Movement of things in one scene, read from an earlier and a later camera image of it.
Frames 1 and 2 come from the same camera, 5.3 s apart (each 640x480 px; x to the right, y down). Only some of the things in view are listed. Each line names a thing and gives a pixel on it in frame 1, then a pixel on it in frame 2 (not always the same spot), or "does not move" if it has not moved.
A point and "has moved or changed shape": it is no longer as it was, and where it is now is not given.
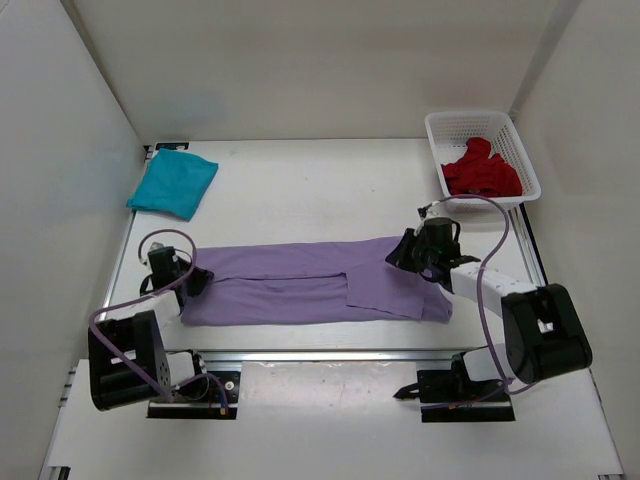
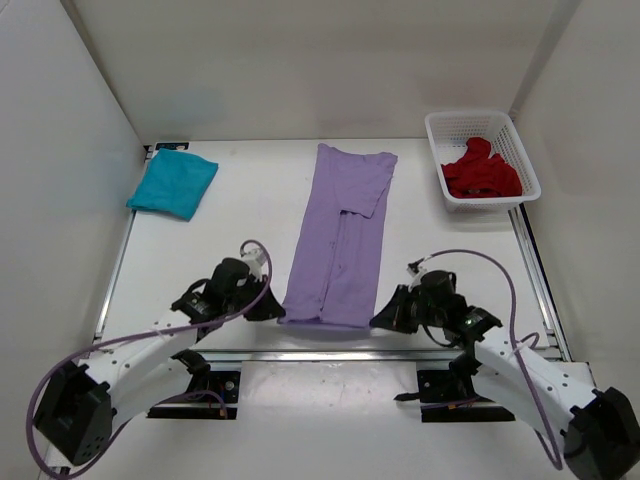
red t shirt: (479, 172) does not move
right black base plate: (444, 400) does not move
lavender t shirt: (349, 281) has moved or changed shape
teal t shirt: (172, 183) does not move
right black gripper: (401, 258) to (394, 316)
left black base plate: (212, 395) does not move
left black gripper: (201, 276) to (269, 308)
